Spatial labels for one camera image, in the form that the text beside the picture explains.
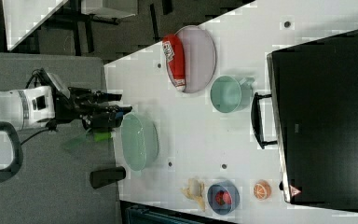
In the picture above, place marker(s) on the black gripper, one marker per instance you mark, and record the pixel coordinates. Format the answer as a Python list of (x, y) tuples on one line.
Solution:
[(88, 106)]

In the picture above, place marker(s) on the green plastic strainer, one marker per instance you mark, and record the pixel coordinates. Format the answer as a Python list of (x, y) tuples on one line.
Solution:
[(139, 141)]

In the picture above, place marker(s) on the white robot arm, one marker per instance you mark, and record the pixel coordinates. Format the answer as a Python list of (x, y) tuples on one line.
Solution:
[(44, 108)]

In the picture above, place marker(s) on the black cylinder holder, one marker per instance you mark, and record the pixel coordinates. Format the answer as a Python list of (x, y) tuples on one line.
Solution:
[(104, 177)]

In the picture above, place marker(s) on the red ketchup bottle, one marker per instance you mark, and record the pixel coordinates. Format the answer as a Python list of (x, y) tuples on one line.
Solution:
[(175, 58)]

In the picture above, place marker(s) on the grey round plate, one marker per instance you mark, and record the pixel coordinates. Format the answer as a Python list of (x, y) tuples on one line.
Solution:
[(200, 58)]

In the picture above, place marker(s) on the peeled toy banana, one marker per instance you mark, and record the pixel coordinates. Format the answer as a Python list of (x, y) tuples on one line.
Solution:
[(194, 191)]

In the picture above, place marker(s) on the green mug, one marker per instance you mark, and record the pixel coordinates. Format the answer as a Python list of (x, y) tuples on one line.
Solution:
[(229, 94)]

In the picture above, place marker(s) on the red toy strawberry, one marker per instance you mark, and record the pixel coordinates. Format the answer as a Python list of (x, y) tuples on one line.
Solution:
[(223, 197)]

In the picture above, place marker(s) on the blue bowl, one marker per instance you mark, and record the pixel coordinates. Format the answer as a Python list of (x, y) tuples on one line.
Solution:
[(225, 209)]

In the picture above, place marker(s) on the toy orange half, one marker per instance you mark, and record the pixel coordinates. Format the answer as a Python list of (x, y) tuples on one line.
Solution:
[(262, 190)]

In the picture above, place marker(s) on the black toaster oven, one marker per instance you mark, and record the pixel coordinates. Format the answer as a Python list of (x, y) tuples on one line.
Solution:
[(314, 95)]

